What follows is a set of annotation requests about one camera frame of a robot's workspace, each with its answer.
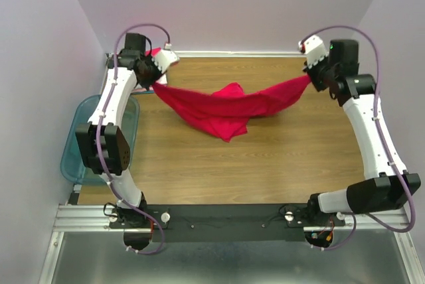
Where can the folded pink t-shirt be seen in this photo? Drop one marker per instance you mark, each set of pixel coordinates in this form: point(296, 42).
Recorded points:
point(142, 89)

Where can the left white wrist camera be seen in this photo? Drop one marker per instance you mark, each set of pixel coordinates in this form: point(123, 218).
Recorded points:
point(164, 59)

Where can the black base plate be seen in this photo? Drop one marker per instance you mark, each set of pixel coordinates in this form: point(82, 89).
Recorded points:
point(220, 223)

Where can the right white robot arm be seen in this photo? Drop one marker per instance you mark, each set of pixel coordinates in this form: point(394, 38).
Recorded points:
point(388, 184)

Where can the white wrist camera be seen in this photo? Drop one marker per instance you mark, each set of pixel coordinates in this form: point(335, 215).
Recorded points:
point(164, 59)
point(314, 50)

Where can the teal plastic bin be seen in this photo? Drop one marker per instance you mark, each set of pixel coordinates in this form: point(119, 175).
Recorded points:
point(71, 165)

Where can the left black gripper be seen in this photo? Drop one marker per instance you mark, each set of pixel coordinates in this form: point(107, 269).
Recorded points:
point(147, 83)

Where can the metal lower shelf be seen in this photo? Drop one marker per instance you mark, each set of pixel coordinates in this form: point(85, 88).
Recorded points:
point(370, 256)

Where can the aluminium frame rail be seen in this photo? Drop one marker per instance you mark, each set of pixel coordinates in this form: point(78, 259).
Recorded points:
point(71, 218)

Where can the folded white t-shirt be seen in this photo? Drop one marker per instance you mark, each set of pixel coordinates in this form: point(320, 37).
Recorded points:
point(163, 80)

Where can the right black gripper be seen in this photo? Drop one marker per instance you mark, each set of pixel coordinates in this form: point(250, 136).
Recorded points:
point(310, 71)

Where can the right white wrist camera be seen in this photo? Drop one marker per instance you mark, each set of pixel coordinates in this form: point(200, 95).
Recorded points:
point(314, 50)

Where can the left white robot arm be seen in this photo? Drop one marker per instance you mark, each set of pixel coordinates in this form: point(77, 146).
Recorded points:
point(102, 144)

